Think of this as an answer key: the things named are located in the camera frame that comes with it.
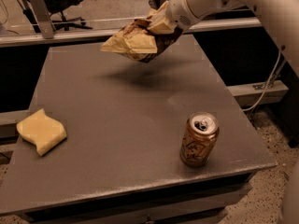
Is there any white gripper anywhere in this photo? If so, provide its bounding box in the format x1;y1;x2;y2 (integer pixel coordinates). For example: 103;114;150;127
147;0;218;35

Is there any brown chip bag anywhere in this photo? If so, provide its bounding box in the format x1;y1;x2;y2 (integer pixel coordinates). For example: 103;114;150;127
101;19;183;63

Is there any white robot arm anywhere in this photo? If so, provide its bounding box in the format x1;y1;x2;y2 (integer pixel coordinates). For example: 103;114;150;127
149;0;299;75

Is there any orange soda can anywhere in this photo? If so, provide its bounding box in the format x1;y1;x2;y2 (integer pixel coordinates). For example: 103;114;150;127
180;112;220;167

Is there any black office chair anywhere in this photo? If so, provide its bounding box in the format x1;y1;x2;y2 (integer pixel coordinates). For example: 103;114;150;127
44;0;89;31

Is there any yellow sponge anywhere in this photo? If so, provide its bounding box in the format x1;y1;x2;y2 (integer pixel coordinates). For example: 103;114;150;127
17;109;67;156

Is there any metal guard rail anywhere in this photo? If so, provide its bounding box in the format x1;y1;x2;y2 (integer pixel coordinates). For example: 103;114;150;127
0;0;263;48

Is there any white cable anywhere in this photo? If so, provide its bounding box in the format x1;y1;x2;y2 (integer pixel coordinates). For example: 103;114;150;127
242;49;283;113

